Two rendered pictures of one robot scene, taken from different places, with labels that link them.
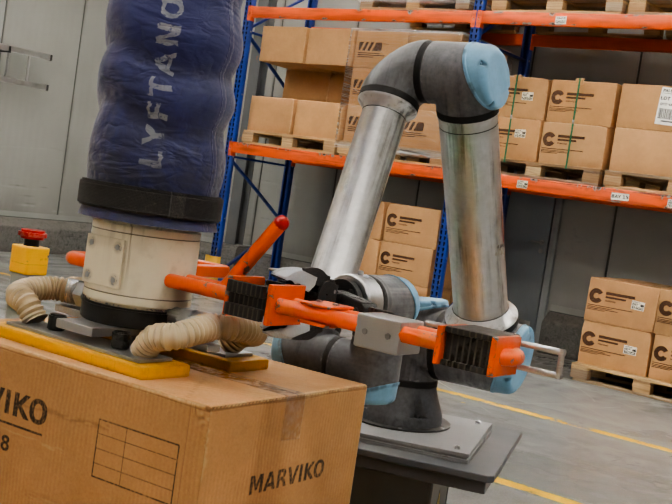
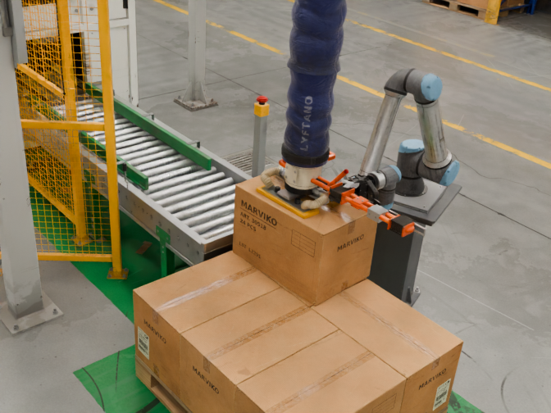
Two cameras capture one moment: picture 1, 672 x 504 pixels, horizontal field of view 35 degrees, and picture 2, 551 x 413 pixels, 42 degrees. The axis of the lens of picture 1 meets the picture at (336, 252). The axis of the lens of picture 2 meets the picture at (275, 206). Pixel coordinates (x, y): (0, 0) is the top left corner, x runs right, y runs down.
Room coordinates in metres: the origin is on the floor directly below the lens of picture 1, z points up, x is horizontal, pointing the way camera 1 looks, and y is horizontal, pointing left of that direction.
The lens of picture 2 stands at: (-1.35, -0.20, 2.61)
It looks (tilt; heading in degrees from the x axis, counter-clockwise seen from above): 30 degrees down; 12
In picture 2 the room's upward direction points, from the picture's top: 4 degrees clockwise
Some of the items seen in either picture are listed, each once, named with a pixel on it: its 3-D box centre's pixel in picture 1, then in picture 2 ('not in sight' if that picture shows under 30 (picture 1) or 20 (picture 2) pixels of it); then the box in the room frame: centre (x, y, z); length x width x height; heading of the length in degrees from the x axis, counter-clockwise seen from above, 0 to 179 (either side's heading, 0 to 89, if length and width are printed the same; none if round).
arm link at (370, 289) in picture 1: (352, 299); (375, 179); (1.71, -0.04, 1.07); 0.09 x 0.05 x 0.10; 54
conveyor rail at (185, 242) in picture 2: not in sight; (96, 174); (2.31, 1.72, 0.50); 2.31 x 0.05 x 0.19; 54
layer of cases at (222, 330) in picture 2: not in sight; (290, 347); (1.27, 0.22, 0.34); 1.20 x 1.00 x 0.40; 54
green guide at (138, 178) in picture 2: not in sight; (76, 138); (2.56, 1.97, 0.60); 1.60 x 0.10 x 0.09; 54
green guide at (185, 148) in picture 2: not in sight; (147, 120); (3.00, 1.66, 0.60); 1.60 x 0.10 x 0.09; 54
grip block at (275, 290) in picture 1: (264, 300); (341, 192); (1.53, 0.09, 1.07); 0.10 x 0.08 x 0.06; 146
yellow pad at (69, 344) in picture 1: (87, 338); (287, 197); (1.59, 0.35, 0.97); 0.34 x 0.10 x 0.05; 56
